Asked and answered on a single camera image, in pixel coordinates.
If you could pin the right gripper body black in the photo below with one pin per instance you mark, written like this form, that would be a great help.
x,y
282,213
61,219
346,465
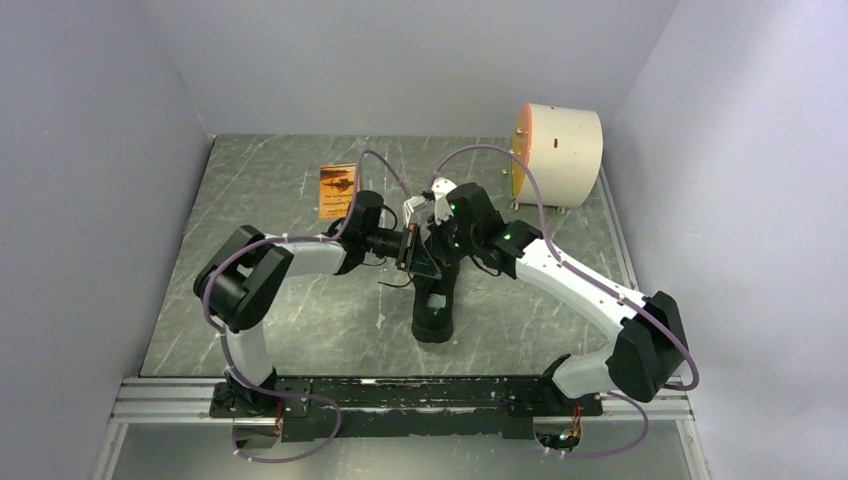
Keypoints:
x,y
453,243

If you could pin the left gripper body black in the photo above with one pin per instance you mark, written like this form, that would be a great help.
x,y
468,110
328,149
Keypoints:
x,y
409,240

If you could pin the black sneaker shoe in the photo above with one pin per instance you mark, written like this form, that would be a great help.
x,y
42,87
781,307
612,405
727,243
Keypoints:
x,y
432,314

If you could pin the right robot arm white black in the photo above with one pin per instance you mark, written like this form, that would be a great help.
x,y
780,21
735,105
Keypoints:
x,y
645,331

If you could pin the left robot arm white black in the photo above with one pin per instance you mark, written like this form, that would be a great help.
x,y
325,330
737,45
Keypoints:
x,y
239,284

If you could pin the orange book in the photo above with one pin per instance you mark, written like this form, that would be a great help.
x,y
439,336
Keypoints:
x,y
336,189

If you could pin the cream cylinder orange lid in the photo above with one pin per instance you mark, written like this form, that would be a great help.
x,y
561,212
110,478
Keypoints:
x,y
562,147

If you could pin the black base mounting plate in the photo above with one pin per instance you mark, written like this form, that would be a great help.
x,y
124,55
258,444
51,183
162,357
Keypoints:
x,y
401,406

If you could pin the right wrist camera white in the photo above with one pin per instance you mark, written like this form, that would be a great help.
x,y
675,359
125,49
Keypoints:
x,y
443,210

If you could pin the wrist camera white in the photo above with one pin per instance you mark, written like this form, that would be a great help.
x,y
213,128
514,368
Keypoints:
x,y
443,210
413,206

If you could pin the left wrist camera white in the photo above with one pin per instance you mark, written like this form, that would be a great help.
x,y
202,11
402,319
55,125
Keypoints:
x,y
413,206

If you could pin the aluminium frame rail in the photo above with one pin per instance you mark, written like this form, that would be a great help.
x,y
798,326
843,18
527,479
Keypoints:
x,y
175,401

